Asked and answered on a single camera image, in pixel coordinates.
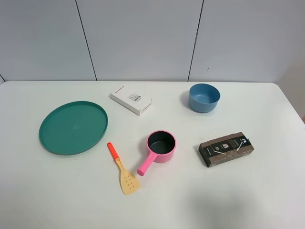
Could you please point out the pink saucepan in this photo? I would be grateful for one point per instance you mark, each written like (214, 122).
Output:
(161, 146)

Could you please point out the white cardboard box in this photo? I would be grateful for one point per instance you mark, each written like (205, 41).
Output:
(134, 98)

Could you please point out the blue bowl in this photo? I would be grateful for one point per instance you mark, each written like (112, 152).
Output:
(203, 97)

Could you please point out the green round plate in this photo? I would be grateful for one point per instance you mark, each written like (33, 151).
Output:
(73, 128)

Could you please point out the brown coffee capsule box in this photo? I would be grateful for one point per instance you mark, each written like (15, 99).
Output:
(225, 149)

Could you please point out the orange handled yellow spatula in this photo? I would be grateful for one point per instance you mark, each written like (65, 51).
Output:
(129, 183)

